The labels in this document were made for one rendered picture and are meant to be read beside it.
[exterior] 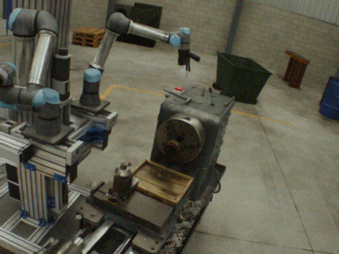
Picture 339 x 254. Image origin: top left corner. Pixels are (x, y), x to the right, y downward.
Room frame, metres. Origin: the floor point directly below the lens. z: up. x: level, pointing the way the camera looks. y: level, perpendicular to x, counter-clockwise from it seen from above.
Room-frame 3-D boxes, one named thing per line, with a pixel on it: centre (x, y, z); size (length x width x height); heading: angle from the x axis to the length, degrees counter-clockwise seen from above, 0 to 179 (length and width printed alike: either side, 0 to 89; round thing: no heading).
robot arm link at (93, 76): (1.84, 0.57, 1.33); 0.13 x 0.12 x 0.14; 15
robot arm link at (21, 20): (1.31, 0.79, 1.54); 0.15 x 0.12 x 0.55; 102
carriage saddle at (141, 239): (1.09, 0.11, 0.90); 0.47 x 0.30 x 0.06; 72
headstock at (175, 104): (2.12, -0.21, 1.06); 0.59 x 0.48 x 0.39; 162
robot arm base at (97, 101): (1.83, 0.57, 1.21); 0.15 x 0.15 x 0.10
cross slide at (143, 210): (1.14, 0.11, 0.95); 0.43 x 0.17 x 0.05; 72
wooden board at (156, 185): (1.48, -0.02, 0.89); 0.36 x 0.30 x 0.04; 72
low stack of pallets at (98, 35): (9.30, 3.12, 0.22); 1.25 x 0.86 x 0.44; 1
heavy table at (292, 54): (9.92, -3.90, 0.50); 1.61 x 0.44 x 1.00; 179
